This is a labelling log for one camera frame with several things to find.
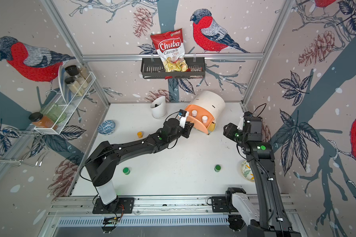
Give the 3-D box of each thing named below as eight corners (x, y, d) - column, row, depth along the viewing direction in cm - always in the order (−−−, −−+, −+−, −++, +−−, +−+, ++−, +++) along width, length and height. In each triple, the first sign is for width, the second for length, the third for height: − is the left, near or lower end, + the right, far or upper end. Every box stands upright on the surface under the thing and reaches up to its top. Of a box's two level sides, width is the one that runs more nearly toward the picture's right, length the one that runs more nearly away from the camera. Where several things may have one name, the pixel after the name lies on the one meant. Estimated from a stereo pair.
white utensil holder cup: (152, 119, 111) (148, 105, 100) (154, 109, 118) (150, 95, 106) (165, 119, 111) (163, 105, 100) (166, 109, 118) (165, 95, 106)
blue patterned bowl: (98, 136, 103) (95, 133, 99) (104, 124, 110) (101, 120, 107) (114, 136, 103) (112, 133, 99) (119, 123, 110) (116, 120, 107)
